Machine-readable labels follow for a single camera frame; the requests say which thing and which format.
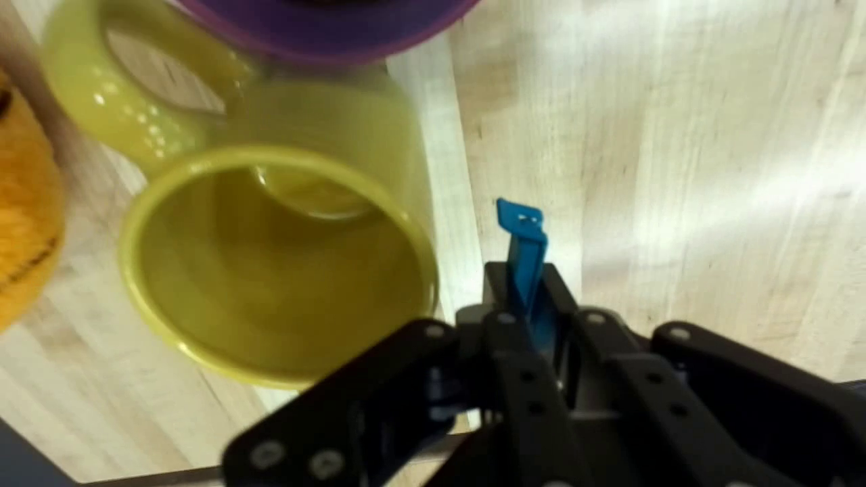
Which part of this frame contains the purple bowl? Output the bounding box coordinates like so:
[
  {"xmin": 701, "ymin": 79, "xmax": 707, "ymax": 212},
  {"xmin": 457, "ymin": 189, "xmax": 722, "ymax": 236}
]
[{"xmin": 173, "ymin": 0, "xmax": 481, "ymax": 68}]

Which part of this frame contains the blue clip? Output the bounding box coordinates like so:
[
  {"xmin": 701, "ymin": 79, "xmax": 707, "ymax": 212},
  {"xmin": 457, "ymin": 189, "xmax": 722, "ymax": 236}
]
[{"xmin": 496, "ymin": 198, "xmax": 563, "ymax": 359}]

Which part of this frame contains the yellow mug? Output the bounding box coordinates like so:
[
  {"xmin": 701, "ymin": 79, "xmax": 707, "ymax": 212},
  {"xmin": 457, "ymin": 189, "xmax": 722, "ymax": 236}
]
[{"xmin": 39, "ymin": 0, "xmax": 445, "ymax": 390}]

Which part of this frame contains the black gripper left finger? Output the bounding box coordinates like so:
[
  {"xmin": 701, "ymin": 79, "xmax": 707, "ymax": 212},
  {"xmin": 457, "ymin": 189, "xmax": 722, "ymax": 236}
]
[{"xmin": 219, "ymin": 259, "xmax": 580, "ymax": 487}]

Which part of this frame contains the orange pumpkin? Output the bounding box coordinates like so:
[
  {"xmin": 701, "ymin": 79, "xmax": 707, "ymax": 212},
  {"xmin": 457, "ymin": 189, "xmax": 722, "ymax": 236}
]
[{"xmin": 0, "ymin": 71, "xmax": 71, "ymax": 335}]

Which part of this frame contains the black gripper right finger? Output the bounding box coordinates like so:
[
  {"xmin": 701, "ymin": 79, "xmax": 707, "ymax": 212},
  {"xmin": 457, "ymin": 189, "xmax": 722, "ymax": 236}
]
[{"xmin": 540, "ymin": 266, "xmax": 866, "ymax": 487}]

